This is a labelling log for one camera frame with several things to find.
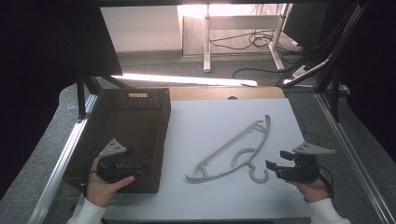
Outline person's left hand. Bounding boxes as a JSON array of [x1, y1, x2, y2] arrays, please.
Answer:
[[85, 156, 135, 208]]

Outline white metal desk frame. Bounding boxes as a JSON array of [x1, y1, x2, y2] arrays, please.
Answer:
[[203, 3, 294, 74]]

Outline black metal stand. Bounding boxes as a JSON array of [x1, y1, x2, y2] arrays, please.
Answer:
[[75, 74, 132, 121], [330, 65, 342, 123]]

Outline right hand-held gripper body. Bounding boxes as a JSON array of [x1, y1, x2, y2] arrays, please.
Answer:
[[275, 142, 337, 183]]

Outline black floor cables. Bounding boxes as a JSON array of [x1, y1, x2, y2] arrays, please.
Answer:
[[208, 29, 307, 80]]

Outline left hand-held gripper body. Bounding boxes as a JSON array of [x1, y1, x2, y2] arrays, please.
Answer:
[[95, 138, 138, 184]]

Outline black monitor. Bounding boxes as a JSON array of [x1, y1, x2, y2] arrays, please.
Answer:
[[0, 0, 123, 78]]

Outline dark brown woven basket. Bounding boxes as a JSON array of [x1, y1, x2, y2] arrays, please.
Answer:
[[63, 87, 172, 194]]

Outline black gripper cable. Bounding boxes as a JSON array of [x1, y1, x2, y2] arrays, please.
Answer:
[[318, 165, 336, 201]]

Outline white table mat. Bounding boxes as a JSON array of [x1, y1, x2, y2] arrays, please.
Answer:
[[102, 97, 312, 221]]

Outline aluminium frame rail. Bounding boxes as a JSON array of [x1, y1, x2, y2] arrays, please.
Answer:
[[315, 92, 396, 224], [28, 92, 101, 224]]

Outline person's right hand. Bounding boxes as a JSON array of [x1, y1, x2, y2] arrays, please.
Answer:
[[287, 176, 331, 204]]

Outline grey plastic clothes hanger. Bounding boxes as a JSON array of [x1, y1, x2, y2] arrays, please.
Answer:
[[184, 114, 272, 185]]

